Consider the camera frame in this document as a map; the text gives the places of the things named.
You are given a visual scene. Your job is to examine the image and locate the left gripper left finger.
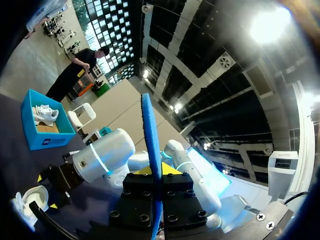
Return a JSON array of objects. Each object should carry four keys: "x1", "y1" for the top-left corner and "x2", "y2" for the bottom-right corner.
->
[{"x1": 108, "y1": 166, "x2": 156, "y2": 228}]

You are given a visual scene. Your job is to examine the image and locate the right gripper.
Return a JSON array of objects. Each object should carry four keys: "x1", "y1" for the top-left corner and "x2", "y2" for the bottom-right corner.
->
[{"x1": 36, "y1": 162, "x2": 86, "y2": 210}]

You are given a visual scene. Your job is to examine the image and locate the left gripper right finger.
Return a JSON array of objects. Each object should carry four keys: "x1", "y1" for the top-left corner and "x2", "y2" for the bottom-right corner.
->
[{"x1": 161, "y1": 162, "x2": 209, "y2": 231}]

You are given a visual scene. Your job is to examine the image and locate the white shoe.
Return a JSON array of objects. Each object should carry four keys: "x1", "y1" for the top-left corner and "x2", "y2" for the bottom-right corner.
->
[
  {"x1": 10, "y1": 185, "x2": 50, "y2": 226},
  {"x1": 32, "y1": 104, "x2": 60, "y2": 128}
]

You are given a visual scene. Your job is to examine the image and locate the teal box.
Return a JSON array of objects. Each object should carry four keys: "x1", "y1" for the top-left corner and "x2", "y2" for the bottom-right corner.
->
[{"x1": 20, "y1": 88, "x2": 77, "y2": 152}]

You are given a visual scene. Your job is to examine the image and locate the person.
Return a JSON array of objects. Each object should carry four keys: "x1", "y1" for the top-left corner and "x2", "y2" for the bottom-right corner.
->
[
  {"x1": 45, "y1": 45, "x2": 111, "y2": 103},
  {"x1": 24, "y1": 0, "x2": 69, "y2": 40}
]

